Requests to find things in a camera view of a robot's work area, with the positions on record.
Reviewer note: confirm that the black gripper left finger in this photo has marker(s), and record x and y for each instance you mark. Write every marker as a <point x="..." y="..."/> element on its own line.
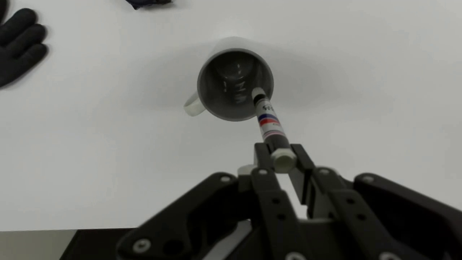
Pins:
<point x="203" y="221"/>

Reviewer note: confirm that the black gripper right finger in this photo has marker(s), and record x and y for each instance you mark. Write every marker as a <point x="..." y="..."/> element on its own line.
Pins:
<point x="384" y="217"/>

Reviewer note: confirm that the white marker with black label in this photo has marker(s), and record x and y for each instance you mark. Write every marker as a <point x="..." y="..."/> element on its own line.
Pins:
<point x="269" y="120"/>

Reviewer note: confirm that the white mug with dark inside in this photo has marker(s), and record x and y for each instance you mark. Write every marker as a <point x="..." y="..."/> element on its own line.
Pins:
<point x="226" y="91"/>

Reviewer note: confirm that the black glove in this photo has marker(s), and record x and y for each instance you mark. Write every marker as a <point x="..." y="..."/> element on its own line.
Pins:
<point x="19" y="48"/>

